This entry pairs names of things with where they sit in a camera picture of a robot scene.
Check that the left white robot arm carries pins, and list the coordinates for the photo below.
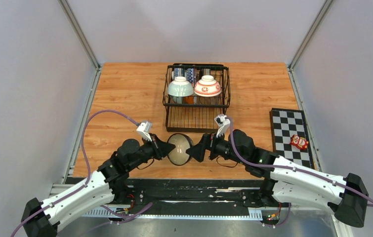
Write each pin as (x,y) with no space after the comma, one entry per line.
(47,217)

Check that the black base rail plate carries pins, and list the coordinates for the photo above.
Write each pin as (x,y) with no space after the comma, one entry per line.
(200,197)

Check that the red rimmed bowl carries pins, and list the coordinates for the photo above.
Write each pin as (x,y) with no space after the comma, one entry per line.
(207,86)

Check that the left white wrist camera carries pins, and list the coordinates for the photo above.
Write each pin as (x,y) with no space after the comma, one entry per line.
(143,130)

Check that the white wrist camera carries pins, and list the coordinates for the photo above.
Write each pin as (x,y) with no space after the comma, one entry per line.
(143,130)
(223,123)

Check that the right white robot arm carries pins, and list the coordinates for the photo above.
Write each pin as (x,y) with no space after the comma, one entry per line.
(288,182)

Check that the celadon bowl brown rim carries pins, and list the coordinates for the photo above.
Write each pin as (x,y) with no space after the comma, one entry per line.
(177,100)

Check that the celadon bowl black rim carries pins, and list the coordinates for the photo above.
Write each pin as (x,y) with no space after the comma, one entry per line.
(180,87)

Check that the red white patterned bowl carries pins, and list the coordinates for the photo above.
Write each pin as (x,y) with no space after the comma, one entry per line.
(191,74)

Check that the black wire dish rack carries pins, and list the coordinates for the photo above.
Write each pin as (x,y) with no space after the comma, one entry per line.
(198,117)

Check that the red owl toy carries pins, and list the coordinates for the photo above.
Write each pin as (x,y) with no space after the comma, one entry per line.
(299,142)

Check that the black white checkerboard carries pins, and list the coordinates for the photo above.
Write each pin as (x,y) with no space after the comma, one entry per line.
(285,123)

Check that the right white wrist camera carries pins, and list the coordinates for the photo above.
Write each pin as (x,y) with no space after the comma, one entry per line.
(223,123)

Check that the blue floral glazed bowl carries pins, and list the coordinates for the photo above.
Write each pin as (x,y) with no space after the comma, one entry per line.
(178,155)

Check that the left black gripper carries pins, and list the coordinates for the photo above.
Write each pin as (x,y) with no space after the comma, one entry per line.
(161,148)

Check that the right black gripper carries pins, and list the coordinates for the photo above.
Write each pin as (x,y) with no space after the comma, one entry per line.
(198,151)

